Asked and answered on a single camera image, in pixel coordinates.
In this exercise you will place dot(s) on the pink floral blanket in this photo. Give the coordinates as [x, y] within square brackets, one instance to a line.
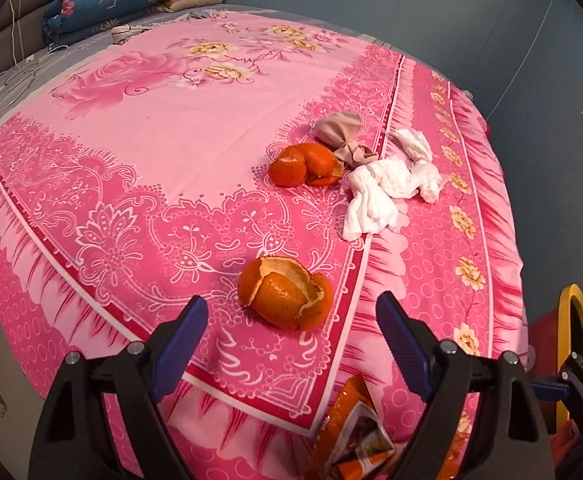
[171, 125]

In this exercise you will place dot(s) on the small beige cloth bundle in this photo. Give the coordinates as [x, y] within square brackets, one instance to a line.
[126, 34]

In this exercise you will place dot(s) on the yellow rimmed trash bin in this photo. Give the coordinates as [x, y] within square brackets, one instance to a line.
[574, 300]

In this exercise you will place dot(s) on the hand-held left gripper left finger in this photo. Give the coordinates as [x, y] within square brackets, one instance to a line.
[179, 350]

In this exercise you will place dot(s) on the bed with grey striped sheet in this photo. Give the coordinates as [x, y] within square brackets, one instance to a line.
[46, 62]

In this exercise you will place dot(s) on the orange peel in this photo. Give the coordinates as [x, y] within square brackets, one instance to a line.
[301, 165]

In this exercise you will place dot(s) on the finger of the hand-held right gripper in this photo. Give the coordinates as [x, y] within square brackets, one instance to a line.
[546, 391]

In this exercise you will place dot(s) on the knotted beige cloth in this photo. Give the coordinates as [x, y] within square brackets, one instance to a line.
[339, 132]

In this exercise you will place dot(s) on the partly peeled orange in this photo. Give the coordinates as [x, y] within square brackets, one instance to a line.
[286, 295]

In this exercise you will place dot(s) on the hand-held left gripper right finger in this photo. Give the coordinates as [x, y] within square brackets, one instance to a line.
[404, 345]

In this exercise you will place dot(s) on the orange snack packet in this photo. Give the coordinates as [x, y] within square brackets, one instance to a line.
[341, 410]

